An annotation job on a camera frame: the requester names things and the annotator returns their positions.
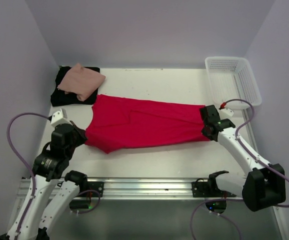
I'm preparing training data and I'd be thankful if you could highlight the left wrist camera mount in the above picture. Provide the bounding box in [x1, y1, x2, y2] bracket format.
[49, 108, 71, 128]

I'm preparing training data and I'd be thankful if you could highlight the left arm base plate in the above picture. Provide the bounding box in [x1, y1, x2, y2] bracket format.
[56, 181, 105, 198]

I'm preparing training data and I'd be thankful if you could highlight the aluminium rail frame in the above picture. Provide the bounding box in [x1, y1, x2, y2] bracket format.
[3, 159, 289, 240]

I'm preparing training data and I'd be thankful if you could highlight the white plastic basket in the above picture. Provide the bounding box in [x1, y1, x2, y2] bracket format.
[205, 56, 262, 110]

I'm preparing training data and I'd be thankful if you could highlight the folded pink t shirt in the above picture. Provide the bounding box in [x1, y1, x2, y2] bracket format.
[57, 63, 106, 102]

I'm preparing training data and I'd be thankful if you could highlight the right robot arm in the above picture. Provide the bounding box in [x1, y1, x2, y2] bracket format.
[199, 105, 286, 212]

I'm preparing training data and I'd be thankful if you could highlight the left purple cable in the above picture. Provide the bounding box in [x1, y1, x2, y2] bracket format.
[6, 112, 102, 240]

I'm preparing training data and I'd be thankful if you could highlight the folded black t shirt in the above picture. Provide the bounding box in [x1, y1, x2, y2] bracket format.
[50, 66, 99, 107]

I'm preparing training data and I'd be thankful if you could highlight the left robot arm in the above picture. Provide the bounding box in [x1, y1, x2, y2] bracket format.
[0, 121, 89, 240]

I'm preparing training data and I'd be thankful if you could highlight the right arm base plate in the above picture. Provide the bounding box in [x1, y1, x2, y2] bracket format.
[191, 170, 236, 198]

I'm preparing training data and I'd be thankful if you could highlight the red t shirt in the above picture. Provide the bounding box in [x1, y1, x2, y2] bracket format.
[85, 94, 208, 154]

